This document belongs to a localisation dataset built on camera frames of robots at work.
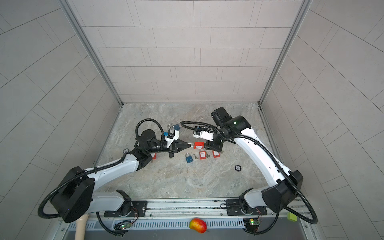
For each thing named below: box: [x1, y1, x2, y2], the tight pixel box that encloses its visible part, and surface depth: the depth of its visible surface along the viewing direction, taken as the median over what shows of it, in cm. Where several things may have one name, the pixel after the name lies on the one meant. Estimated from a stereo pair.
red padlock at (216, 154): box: [212, 150, 221, 158], surface depth 91 cm
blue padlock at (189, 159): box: [185, 152, 194, 164], surface depth 89 cm
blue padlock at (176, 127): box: [167, 123, 181, 131], surface depth 103 cm
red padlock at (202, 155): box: [199, 151, 207, 160], surface depth 90 cm
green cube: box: [287, 212, 298, 222], surface depth 68 cm
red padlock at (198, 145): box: [193, 141, 205, 150], surface depth 70 cm
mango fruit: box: [189, 218, 208, 234], surface depth 65 cm
